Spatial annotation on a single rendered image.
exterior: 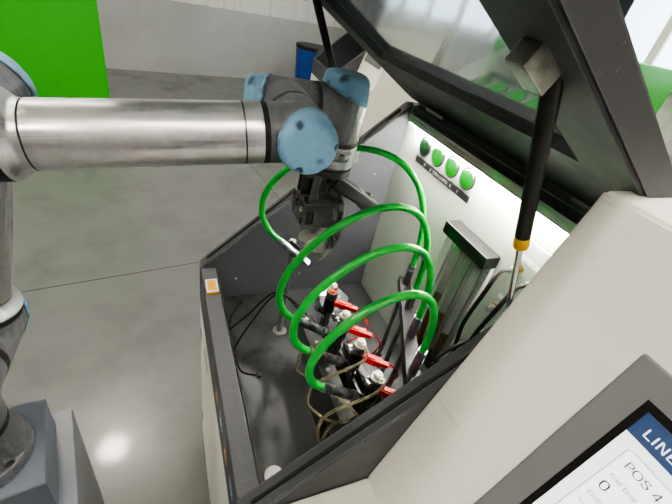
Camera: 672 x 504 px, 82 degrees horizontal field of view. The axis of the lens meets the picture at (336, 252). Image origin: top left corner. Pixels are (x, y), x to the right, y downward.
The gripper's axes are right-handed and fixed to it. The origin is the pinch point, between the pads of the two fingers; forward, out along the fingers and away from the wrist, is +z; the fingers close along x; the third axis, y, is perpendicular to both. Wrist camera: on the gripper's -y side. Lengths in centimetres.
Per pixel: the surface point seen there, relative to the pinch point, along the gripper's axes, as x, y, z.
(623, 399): 50, -10, -19
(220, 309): -13.7, 18.4, 26.4
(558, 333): 41.7, -10.7, -18.8
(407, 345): 18.1, -14.4, 11.3
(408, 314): 9.9, -19.4, 11.3
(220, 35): -664, -67, 59
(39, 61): -308, 109, 43
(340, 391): 24.6, 3.2, 11.9
